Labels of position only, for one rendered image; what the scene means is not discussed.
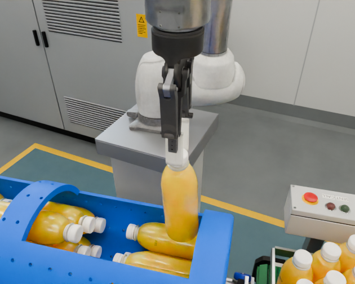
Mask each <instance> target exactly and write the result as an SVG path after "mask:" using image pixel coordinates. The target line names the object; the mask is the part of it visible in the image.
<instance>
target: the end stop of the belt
mask: <svg viewBox="0 0 355 284"><path fill-rule="evenodd" d="M270 284H275V248H272V250H271V253H270Z"/></svg>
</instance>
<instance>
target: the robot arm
mask: <svg viewBox="0 0 355 284"><path fill-rule="evenodd" d="M144 1H145V5H144V6H145V19H146V21H147V23H148V24H150V25H151V26H152V28H151V34H152V51H150V52H147V53H146V54H144V55H143V57H142V58H141V60H140V62H139V65H138V68H137V72H136V78H135V93H136V102H137V108H138V109H129V110H128V111H127V116H128V117H131V118H134V119H135V120H134V122H133V123H131V124H130V125H129V129H130V130H131V131H145V132H152V133H156V134H161V135H162V138H165V143H166V164H167V165H173V166H180V167H181V166H183V148H184V149H185V150H187V151H188V149H189V119H188V118H193V113H191V112H189V110H190V109H191V107H192V105H193V106H204V105H218V104H223V103H227V102H229V101H232V100H234V99H236V98H238V97H239V96H240V94H241V93H242V92H243V90H244V88H245V73H244V71H243V68H242V67H241V66H240V65H239V63H237V62H235V61H234V55H233V54H232V52H231V51H230V49H229V48H228V38H229V28H230V18H231V13H232V3H233V0H144Z"/></svg>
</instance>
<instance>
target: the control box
mask: <svg viewBox="0 0 355 284"><path fill-rule="evenodd" d="M306 192H311V193H314V194H315V195H316V196H317V197H318V200H317V201H316V202H309V201H307V200H306V199H305V198H304V194H305V193H306ZM323 194H324V195H325V197H324V195H323ZM328 196H330V197H328ZM337 197H338V198H337ZM342 198H343V199H342ZM346 198H347V199H346ZM344 199H345V200H346V201H345V200H344ZM328 202H332V203H334V204H335V209H334V210H330V209H329V208H327V206H326V205H327V203H328ZM341 205H347V206H349V208H350V210H349V212H344V211H342V210H341V209H340V207H341ZM284 219H285V233H287V234H293V235H297V236H303V237H308V238H314V239H320V240H324V241H329V242H335V243H344V242H346V241H348V240H349V237H350V236H351V235H354V234H355V195H354V194H348V193H340V192H333V191H329V190H323V189H316V188H308V187H302V186H298V185H290V188H289V192H288V195H287V199H286V203H285V206H284Z"/></svg>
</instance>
